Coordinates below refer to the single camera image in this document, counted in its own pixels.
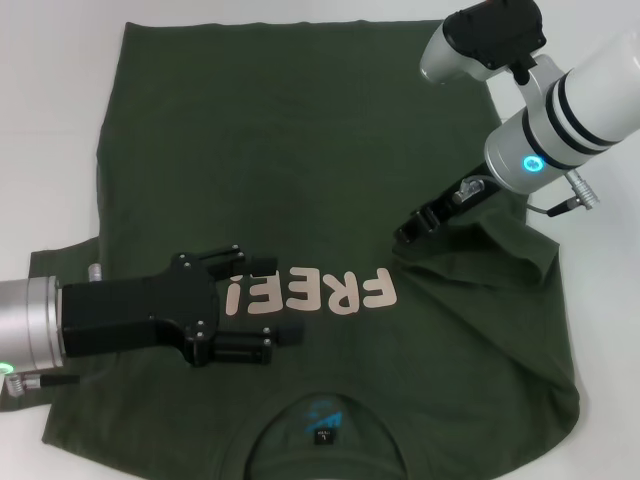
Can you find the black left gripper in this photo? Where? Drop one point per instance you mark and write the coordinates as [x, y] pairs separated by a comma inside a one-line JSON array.
[[135, 310]]

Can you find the dark green printed t-shirt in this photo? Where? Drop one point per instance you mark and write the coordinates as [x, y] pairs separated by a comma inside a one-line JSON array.
[[300, 175]]

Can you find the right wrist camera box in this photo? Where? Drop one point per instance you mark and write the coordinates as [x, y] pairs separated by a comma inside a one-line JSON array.
[[485, 35]]

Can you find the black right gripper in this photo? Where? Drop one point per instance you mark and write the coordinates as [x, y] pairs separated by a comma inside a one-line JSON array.
[[450, 205]]

